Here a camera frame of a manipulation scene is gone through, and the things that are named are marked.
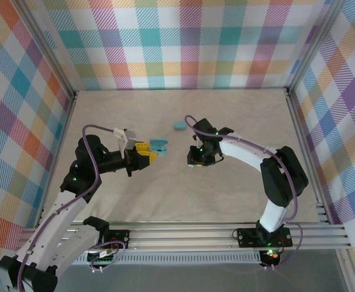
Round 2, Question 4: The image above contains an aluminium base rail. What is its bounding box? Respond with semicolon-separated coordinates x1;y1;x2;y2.
15;222;352;253

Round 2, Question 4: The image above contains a grey slotted cable duct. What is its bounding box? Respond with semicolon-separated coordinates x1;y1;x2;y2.
73;251;263;266

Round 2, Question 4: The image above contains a controller circuit board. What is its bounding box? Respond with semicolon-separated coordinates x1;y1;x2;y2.
259;248;283;266
87;248;119;268

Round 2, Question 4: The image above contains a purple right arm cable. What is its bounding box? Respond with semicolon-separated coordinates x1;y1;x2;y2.
185;114;303;270

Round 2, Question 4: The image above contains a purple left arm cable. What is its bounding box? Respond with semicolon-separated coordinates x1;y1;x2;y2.
17;124;126;292

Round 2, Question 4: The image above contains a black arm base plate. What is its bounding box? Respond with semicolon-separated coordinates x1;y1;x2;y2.
236;227;293;248
104;229;131;250

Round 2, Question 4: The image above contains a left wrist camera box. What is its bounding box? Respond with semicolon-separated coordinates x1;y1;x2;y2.
113;127;138;159

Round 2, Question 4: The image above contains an aluminium frame post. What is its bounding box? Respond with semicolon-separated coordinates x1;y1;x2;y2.
286;0;345;95
18;0;77;103

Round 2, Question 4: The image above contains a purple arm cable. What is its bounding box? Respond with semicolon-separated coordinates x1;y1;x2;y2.
185;114;303;270
17;124;126;292

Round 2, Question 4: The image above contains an aluminium side rail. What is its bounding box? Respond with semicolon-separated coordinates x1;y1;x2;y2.
286;89;330;225
33;91;79;229

